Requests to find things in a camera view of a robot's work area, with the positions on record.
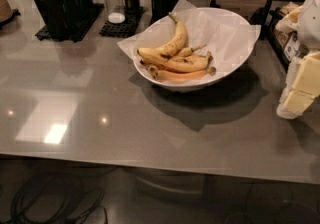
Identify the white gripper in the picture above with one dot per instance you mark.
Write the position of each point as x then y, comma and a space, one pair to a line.
310, 18

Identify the long spotted yellow banana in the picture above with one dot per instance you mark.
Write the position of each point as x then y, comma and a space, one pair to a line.
182, 64

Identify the white bowl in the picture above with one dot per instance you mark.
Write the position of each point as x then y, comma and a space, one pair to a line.
228, 36

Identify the small middle yellow banana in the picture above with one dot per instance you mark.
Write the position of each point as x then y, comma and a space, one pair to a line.
187, 51

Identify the top curved yellow banana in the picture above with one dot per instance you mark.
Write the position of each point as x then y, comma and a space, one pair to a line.
177, 42

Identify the bottom orange yellow banana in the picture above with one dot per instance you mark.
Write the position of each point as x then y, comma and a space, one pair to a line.
162, 75

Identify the white paper liner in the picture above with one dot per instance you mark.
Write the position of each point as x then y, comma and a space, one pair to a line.
155, 35

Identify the black rubber mat centre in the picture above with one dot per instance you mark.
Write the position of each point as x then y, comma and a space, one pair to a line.
125, 29

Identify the black rubber mat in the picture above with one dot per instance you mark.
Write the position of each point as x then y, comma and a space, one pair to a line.
83, 22
125, 29

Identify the black cup of white cutlery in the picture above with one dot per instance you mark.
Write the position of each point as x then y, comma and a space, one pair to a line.
51, 11

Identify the black rubber mat left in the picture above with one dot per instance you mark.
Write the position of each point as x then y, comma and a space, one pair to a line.
83, 22

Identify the stack of brown cups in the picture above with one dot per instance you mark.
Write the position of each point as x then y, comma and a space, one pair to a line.
7, 14

